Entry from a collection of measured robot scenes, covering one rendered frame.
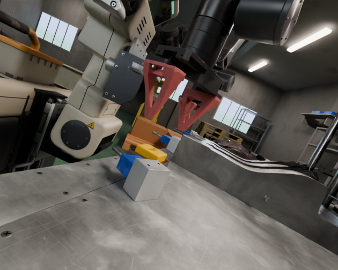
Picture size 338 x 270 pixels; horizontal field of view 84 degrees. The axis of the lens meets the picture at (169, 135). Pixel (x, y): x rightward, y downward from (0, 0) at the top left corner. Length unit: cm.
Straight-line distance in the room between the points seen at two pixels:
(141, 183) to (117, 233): 8
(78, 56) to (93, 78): 860
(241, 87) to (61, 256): 854
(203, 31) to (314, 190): 45
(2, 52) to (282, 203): 95
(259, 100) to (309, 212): 835
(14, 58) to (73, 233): 70
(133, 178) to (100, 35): 55
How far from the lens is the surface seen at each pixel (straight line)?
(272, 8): 27
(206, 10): 30
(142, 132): 361
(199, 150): 55
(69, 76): 684
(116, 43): 72
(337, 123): 197
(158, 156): 42
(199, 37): 28
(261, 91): 891
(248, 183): 56
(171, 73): 23
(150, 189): 30
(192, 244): 28
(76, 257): 20
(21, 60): 83
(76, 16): 980
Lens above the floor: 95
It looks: 8 degrees down
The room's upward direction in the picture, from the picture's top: 25 degrees clockwise
